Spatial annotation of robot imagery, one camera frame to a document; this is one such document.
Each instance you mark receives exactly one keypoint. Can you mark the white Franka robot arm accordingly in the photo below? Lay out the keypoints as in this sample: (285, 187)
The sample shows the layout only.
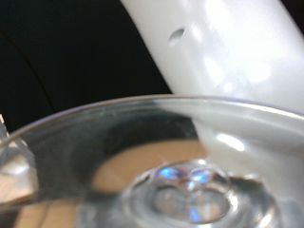
(228, 57)

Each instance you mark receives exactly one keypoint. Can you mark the clear wine glass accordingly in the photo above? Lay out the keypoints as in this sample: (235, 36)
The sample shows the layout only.
(95, 142)

